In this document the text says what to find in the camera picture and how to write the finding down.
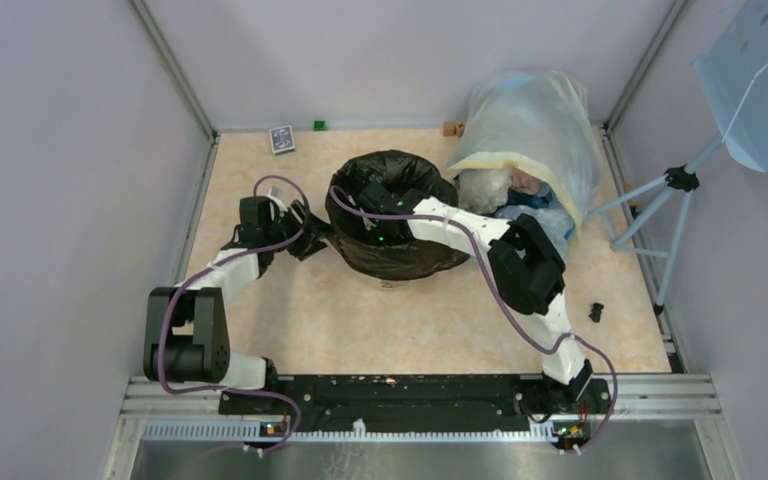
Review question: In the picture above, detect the black trash bag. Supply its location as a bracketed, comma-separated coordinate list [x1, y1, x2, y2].
[325, 150, 469, 281]

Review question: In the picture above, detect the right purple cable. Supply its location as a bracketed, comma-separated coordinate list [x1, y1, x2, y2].
[328, 185, 619, 455]

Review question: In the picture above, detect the beige round trash bin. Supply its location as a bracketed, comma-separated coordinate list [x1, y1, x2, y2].
[375, 279, 414, 291]

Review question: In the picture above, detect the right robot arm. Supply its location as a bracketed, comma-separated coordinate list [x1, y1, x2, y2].
[329, 183, 594, 412]

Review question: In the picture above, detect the small black plastic clip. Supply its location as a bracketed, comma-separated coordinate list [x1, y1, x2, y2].
[588, 302, 605, 323]

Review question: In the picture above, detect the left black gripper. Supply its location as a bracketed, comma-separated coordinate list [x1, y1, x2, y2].
[265, 199, 339, 261]

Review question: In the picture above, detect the small wooden block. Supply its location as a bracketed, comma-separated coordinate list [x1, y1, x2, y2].
[442, 121, 466, 138]

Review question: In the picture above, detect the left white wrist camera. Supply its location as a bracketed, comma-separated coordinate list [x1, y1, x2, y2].
[266, 186, 288, 215]

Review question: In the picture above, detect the blue perforated lamp panel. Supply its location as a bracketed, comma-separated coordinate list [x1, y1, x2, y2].
[693, 0, 768, 173]

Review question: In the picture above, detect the blue plastic bag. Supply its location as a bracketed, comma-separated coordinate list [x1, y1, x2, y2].
[493, 185, 576, 257]

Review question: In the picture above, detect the white clear plastic bag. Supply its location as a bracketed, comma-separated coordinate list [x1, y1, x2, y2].
[457, 168, 511, 214]

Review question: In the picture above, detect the large translucent plastic bag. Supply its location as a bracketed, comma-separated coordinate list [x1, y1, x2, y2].
[446, 70, 603, 251]

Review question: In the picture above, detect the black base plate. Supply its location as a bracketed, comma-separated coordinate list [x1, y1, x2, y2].
[218, 374, 611, 433]

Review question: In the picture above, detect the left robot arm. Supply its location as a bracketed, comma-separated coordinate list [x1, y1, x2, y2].
[143, 194, 325, 414]

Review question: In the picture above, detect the white toothed cable rail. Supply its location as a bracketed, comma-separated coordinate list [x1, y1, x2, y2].
[142, 420, 557, 443]

